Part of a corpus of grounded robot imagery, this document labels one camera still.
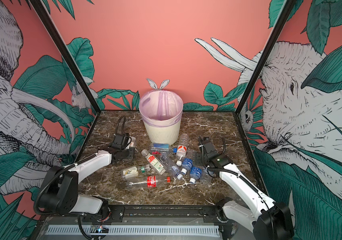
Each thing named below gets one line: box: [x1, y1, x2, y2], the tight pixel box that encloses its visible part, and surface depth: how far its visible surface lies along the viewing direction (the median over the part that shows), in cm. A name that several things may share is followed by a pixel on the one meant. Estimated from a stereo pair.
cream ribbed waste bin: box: [143, 118, 181, 145], surface depth 88 cm
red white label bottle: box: [176, 133, 190, 166], surface depth 95 cm
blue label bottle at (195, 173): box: [189, 166, 203, 184], surface depth 85 cm
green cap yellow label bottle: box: [121, 165, 146, 180], surface depth 85 cm
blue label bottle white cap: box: [181, 158, 193, 175], surface depth 88 cm
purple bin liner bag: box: [139, 89, 184, 127], surface depth 95 cm
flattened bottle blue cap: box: [150, 143, 178, 155], surface depth 98 cm
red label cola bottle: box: [126, 175, 171, 189], surface depth 85 cm
